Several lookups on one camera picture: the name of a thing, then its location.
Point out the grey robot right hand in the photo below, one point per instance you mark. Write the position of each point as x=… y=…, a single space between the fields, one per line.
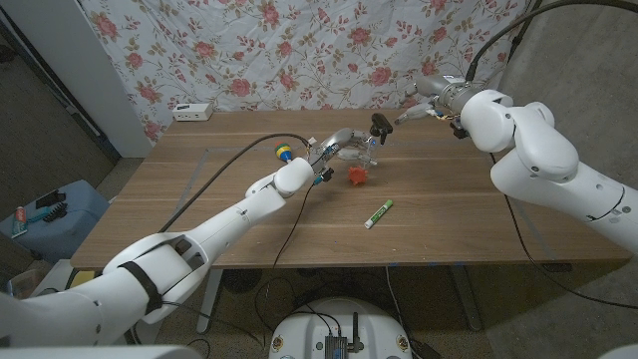
x=443 y=92

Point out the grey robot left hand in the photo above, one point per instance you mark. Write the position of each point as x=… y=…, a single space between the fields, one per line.
x=344 y=139

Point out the clear plastic dispenser bottle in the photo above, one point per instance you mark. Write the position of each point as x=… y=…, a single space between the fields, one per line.
x=369 y=153

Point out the black pump head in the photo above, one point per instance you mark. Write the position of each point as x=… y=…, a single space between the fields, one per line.
x=380 y=123

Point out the white robot shoulder cover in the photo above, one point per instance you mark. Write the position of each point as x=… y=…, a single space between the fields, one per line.
x=99 y=353

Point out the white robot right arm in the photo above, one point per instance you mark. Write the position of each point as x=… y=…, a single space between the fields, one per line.
x=538 y=149

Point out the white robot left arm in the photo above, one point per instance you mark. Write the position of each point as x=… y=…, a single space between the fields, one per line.
x=224 y=224

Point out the red spiky stress ball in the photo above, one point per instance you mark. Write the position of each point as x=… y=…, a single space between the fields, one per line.
x=357 y=175

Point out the multicoloured wooden maraca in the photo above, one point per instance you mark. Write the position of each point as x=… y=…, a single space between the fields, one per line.
x=283 y=151

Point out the green and white marker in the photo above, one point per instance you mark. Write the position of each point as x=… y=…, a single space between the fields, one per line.
x=379 y=214

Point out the black backdrop stand pole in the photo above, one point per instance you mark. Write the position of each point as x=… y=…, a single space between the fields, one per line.
x=518 y=42

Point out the floral backdrop cloth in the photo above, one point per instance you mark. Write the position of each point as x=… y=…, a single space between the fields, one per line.
x=309 y=50

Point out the white power strip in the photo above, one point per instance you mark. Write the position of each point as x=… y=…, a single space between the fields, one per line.
x=192 y=112

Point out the black antenna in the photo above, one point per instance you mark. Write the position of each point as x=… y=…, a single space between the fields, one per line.
x=356 y=331

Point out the white robot torso base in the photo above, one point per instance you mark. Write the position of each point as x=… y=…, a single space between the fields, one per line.
x=309 y=329

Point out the grey table leg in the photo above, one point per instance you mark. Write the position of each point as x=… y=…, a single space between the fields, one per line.
x=468 y=304

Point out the grey computer module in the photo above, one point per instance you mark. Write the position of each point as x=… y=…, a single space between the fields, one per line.
x=335 y=346

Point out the white table leg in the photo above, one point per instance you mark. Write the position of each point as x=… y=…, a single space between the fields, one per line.
x=209 y=299

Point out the blue storage box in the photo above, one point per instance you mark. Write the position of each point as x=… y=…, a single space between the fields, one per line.
x=70 y=229

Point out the yellow and black floor item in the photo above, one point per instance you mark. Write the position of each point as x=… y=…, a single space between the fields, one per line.
x=82 y=279

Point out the black hair brush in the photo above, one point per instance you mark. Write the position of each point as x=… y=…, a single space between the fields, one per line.
x=56 y=212

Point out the black flat clip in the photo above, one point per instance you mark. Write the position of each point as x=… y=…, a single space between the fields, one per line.
x=50 y=198

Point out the red toothpaste tube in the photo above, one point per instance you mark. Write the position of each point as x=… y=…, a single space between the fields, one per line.
x=20 y=219

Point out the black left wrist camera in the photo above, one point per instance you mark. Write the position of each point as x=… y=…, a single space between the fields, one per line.
x=326 y=174

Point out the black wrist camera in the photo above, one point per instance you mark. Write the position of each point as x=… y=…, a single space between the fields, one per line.
x=326 y=174
x=458 y=130

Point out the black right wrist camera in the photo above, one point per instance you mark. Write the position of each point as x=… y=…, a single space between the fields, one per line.
x=458 y=130

